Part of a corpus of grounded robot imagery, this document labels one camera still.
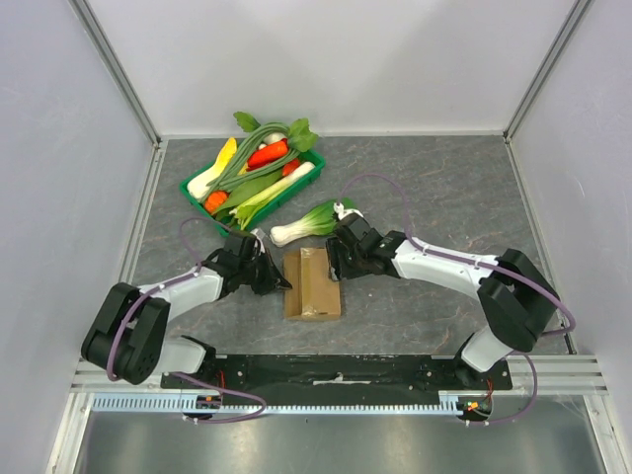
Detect green leafy vegetable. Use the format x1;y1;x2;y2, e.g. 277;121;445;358
233;112;319;152

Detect green bok choy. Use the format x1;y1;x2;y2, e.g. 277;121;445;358
270;199;339;247

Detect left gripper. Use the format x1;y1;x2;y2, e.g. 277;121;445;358
238;247;291;295

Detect green white leek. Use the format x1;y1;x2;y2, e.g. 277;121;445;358
231;178;299;230

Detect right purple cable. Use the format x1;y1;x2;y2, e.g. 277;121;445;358
338;173;578;429

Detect red chili pepper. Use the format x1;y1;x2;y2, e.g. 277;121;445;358
247;139;288;169

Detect green plastic vegetable tray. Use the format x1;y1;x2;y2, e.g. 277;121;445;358
179;150;326;231

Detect green long beans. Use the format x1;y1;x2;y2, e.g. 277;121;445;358
205;121;303;191

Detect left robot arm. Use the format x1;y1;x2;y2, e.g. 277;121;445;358
80;231;292;388

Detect purple cable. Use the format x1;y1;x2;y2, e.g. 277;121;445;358
106;216;268;426
338;173;578;429

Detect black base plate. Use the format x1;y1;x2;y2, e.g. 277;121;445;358
192;355;513;405

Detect grey cable duct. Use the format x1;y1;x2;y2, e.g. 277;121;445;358
92;393;463;416

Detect small orange pumpkin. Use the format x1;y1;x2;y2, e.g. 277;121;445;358
203;191;229;214

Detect brown cardboard express box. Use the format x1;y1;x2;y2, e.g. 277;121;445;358
283;248;342;322

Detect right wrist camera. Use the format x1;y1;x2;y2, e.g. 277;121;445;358
333;201;363;222

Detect white daikon stalk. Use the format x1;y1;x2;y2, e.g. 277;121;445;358
187;162;223;200

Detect yellow corn cob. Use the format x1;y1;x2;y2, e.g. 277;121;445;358
213;137;238;173

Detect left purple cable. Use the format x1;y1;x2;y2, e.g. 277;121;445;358
106;216;268;426

